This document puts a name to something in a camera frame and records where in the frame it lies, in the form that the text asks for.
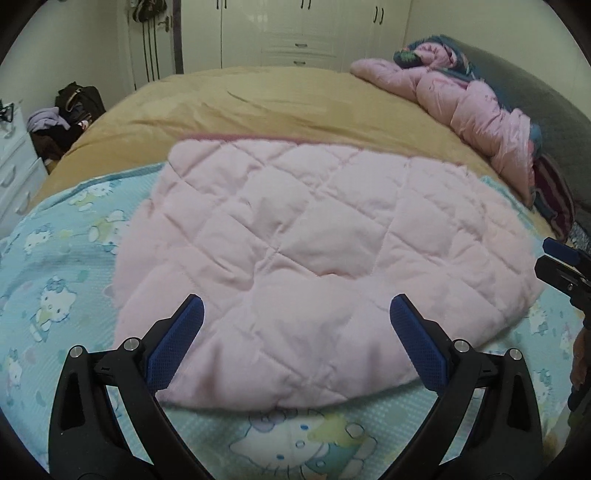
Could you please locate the teal patterned cloth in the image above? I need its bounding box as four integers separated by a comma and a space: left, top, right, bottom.
393, 38, 478, 80

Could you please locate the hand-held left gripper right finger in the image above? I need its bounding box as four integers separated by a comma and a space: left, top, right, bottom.
383, 295, 544, 480

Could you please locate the pink quilted garment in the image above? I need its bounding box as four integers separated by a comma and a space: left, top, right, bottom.
111, 135, 546, 411

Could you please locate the dark bag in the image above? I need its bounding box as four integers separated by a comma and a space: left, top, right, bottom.
54, 82, 107, 126

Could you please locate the grey headboard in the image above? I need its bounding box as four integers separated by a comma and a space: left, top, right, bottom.
438, 34, 591, 213

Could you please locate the pink puffer jacket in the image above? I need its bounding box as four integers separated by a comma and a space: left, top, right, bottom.
349, 41, 539, 208

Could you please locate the purple cloth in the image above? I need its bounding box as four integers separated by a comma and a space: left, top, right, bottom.
27, 107, 71, 134

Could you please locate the blue cartoon cat blanket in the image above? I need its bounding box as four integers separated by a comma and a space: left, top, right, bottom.
0, 161, 583, 480

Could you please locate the tan bedspread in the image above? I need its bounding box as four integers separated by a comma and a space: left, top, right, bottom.
30, 65, 555, 234

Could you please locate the white wardrobe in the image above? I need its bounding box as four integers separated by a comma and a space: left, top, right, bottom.
182, 0, 413, 73

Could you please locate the maroon striped pillow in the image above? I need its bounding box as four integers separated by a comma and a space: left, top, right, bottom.
532, 154, 578, 239

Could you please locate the person's right hand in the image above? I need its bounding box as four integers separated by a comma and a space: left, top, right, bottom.
570, 327, 591, 412

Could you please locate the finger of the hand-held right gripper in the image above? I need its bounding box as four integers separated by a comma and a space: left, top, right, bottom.
534, 237, 591, 305

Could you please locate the white door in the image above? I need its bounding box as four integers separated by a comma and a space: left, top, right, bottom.
117, 0, 186, 92

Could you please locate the white drawer chest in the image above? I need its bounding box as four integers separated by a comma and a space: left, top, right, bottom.
0, 99, 49, 237

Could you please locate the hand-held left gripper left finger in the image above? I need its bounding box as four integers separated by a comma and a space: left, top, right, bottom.
48, 294, 208, 480

